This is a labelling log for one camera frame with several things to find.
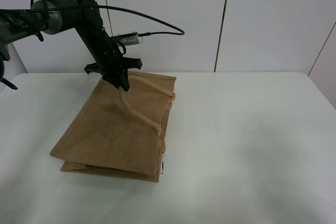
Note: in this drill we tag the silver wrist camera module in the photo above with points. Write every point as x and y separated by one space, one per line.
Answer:
127 39

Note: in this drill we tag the brown linen tote bag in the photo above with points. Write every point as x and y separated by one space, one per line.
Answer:
120 133

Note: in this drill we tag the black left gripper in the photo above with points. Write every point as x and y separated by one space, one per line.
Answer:
110 61

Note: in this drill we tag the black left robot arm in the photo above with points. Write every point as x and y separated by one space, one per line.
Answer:
55 16

